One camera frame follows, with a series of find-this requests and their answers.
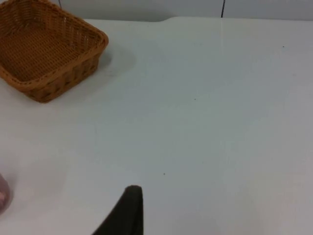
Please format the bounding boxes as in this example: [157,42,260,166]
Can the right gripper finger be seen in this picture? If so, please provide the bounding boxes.
[91,185,144,235]

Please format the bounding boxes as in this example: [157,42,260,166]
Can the brown wicker basket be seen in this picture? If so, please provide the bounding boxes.
[0,0,110,104]

